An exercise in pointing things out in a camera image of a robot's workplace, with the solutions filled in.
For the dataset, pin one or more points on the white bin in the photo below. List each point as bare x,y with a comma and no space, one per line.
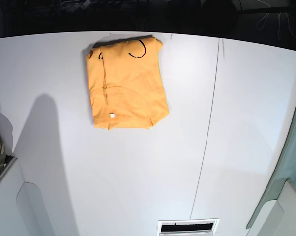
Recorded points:
34,201
277,217

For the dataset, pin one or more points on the yellow t-shirt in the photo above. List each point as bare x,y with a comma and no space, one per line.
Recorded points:
125,85

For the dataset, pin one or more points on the white bin right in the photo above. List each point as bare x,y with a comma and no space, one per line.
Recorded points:
277,217

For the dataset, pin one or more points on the white bin left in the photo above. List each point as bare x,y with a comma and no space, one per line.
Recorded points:
34,201

